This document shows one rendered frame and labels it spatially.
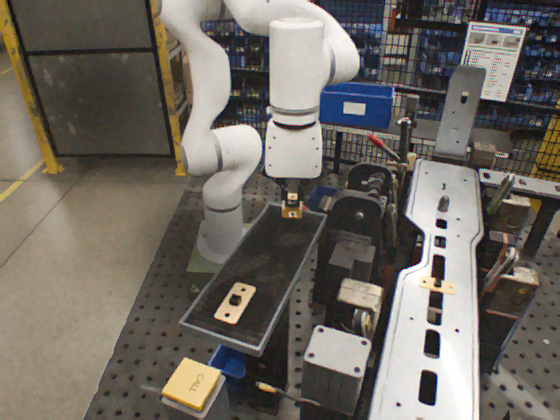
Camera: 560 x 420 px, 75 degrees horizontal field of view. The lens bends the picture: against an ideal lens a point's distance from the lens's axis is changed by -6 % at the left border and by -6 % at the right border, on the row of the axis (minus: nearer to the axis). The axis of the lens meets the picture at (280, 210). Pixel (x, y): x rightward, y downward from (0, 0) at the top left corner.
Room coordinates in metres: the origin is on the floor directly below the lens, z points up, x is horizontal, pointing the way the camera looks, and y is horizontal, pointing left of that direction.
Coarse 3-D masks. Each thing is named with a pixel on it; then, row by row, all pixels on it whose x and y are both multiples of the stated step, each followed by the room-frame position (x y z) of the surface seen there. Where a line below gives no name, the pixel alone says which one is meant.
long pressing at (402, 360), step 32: (416, 160) 1.27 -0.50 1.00; (416, 192) 1.05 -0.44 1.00; (448, 192) 1.05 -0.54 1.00; (480, 192) 1.06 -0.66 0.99; (416, 224) 0.87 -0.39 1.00; (448, 224) 0.87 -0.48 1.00; (480, 224) 0.88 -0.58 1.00; (448, 256) 0.74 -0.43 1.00; (416, 288) 0.63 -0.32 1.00; (416, 320) 0.53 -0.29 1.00; (448, 320) 0.53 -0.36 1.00; (384, 352) 0.45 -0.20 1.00; (416, 352) 0.45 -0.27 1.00; (448, 352) 0.45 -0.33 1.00; (384, 384) 0.39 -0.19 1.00; (416, 384) 0.38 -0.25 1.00; (448, 384) 0.38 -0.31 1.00; (384, 416) 0.33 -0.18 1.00; (416, 416) 0.32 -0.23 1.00; (448, 416) 0.32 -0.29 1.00; (480, 416) 0.32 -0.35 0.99
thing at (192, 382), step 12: (180, 372) 0.31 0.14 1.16; (192, 372) 0.31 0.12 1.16; (204, 372) 0.31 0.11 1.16; (216, 372) 0.31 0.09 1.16; (168, 384) 0.29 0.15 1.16; (180, 384) 0.29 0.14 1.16; (192, 384) 0.29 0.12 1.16; (204, 384) 0.29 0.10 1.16; (168, 396) 0.28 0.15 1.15; (180, 396) 0.27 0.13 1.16; (192, 396) 0.27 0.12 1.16; (204, 396) 0.27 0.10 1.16
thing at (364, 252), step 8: (344, 240) 0.71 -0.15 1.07; (336, 248) 0.68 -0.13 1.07; (344, 248) 0.68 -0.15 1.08; (352, 248) 0.68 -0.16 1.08; (360, 248) 0.68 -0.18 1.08; (368, 248) 0.68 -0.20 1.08; (360, 256) 0.65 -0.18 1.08; (368, 256) 0.65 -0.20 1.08; (360, 264) 0.64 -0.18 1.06; (368, 264) 0.63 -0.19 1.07; (360, 272) 0.64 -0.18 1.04; (368, 272) 0.63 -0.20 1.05; (360, 280) 0.63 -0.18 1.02; (368, 280) 0.67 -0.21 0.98
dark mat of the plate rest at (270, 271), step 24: (264, 216) 0.69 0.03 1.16; (312, 216) 0.69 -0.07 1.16; (264, 240) 0.61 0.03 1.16; (288, 240) 0.61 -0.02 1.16; (240, 264) 0.53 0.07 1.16; (264, 264) 0.53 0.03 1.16; (288, 264) 0.53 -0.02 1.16; (216, 288) 0.47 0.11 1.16; (264, 288) 0.47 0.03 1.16; (192, 312) 0.42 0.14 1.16; (264, 312) 0.42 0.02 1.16; (240, 336) 0.37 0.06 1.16
